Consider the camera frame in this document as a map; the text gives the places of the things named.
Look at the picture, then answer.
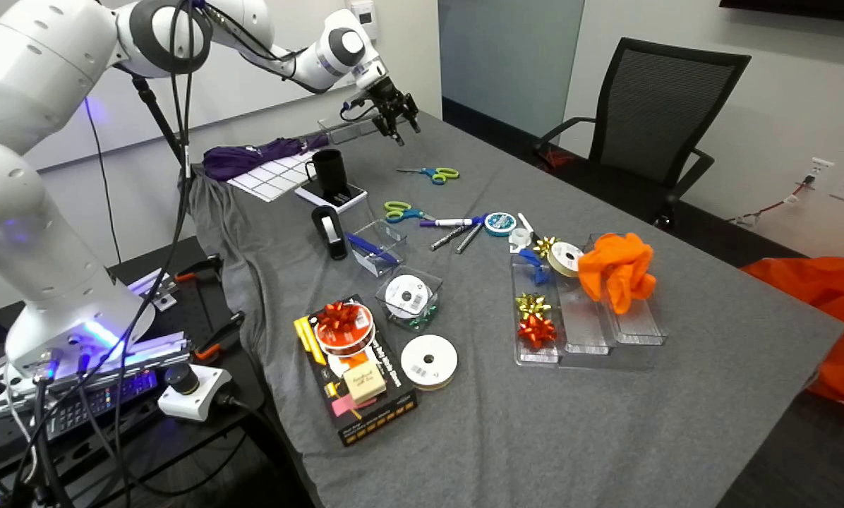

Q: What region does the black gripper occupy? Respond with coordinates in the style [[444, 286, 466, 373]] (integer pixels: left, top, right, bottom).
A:
[[348, 72, 422, 150]]

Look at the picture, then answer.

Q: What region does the black white ink pad box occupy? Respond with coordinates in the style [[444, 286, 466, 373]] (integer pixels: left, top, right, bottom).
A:
[[293, 181, 372, 216]]

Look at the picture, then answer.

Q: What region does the purple capped white marker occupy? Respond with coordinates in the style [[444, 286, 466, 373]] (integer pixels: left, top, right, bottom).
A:
[[417, 213, 478, 230]]

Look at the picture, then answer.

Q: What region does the clear acrylic box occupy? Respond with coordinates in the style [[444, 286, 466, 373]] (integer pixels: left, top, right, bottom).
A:
[[341, 213, 413, 281]]

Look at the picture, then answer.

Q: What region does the black tape dispenser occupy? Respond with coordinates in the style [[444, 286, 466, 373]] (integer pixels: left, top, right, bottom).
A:
[[307, 202, 349, 263]]

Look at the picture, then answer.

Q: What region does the blue tape roll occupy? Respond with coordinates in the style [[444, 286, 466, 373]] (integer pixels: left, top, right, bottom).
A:
[[480, 209, 520, 240]]

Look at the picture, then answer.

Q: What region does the white grid paper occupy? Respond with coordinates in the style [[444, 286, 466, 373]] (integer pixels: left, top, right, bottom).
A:
[[225, 152, 321, 205]]

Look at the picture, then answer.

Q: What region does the whiteboard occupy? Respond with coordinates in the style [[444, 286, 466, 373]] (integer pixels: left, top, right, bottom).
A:
[[20, 0, 360, 178]]

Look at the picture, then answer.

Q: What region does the purple cloth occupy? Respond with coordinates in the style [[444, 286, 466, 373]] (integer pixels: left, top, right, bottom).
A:
[[199, 136, 335, 183]]

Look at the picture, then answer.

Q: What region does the small white tape roll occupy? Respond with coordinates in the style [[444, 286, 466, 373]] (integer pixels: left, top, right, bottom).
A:
[[506, 222, 537, 254]]

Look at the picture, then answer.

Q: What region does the ribbon spool in clear case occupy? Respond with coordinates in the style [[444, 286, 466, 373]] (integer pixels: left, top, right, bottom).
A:
[[377, 267, 444, 333]]

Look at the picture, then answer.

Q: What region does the blue ribbon bow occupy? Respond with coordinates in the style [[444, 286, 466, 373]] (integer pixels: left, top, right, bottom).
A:
[[513, 243, 555, 286]]

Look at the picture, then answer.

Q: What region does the large red gift bow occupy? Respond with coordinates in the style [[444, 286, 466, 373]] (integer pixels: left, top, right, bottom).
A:
[[311, 298, 377, 356]]

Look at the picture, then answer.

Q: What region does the white gold ribbon spool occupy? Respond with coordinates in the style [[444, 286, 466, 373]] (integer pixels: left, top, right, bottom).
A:
[[530, 234, 589, 281]]

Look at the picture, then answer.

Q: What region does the small gold gift bow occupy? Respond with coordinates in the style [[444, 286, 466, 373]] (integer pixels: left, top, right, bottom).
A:
[[513, 289, 555, 323]]

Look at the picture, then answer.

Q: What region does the yellow marker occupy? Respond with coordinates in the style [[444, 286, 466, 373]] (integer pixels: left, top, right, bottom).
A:
[[291, 313, 329, 368]]

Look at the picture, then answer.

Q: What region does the large white ribbon spool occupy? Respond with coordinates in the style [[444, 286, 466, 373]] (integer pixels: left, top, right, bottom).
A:
[[399, 333, 463, 395]]

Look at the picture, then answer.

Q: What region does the black tripod pole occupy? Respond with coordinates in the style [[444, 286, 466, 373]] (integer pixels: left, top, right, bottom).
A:
[[125, 69, 199, 181]]

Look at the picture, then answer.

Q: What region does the small red gift bow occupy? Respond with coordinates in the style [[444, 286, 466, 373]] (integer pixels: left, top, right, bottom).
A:
[[513, 313, 562, 353]]

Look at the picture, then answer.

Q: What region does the black office chair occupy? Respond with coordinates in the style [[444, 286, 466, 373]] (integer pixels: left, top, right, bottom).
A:
[[530, 32, 754, 230]]

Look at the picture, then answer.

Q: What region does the orange fabric bundle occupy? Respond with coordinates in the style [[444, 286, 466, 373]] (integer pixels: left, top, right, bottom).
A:
[[575, 229, 660, 318]]

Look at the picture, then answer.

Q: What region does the cream sticky note pad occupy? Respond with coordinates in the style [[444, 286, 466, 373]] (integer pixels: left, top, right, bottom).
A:
[[341, 361, 390, 402]]

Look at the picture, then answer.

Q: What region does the clear acrylic tray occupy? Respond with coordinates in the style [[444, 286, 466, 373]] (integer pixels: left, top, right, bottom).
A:
[[610, 295, 669, 349], [555, 275, 617, 357], [507, 251, 565, 368]]

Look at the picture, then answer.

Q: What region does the black flat box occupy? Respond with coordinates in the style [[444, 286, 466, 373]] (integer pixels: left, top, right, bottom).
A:
[[291, 313, 422, 452]]

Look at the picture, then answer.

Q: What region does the white emergency stop box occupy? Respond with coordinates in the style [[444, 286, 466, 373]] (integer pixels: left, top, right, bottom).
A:
[[154, 357, 233, 425]]

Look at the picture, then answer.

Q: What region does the gray tablecloth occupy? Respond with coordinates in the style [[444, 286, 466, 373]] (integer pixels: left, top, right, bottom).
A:
[[178, 100, 844, 508]]

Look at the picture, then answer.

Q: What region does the orange plastic bag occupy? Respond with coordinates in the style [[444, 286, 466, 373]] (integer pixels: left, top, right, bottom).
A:
[[741, 254, 844, 413]]

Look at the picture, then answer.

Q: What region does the black wall cable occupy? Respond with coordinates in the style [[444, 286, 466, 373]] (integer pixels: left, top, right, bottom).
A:
[[732, 175, 816, 230]]

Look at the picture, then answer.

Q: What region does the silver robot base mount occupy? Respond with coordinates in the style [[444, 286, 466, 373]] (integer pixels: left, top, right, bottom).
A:
[[0, 330, 199, 445]]

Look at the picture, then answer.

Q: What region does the black wall screen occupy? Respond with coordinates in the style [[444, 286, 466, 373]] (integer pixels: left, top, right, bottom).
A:
[[716, 0, 844, 27]]

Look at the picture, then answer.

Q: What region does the white wall outlet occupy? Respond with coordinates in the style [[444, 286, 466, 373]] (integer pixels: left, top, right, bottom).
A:
[[805, 152, 839, 192]]

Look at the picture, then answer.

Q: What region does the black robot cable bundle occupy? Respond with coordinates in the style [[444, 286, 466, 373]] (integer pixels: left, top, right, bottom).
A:
[[0, 0, 301, 508]]

